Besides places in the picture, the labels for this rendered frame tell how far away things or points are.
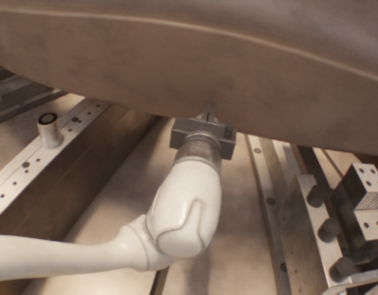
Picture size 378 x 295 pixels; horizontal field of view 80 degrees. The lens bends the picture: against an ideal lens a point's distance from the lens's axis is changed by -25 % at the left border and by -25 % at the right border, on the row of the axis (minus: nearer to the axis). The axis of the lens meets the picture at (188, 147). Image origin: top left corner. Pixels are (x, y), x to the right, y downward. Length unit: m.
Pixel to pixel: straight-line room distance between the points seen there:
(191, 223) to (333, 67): 0.50
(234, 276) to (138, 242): 0.64
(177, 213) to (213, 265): 0.71
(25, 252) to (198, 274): 0.80
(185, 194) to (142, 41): 0.40
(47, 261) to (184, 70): 0.51
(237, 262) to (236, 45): 0.81
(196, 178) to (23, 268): 0.30
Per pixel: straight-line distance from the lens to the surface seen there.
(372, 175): 0.91
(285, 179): 1.29
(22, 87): 1.95
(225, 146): 0.59
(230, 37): 0.64
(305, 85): 0.70
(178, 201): 0.42
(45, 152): 0.94
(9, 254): 0.37
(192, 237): 0.40
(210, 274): 1.08
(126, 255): 0.53
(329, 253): 0.84
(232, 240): 1.18
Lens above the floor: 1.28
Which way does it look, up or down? 39 degrees down
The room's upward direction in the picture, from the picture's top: 10 degrees clockwise
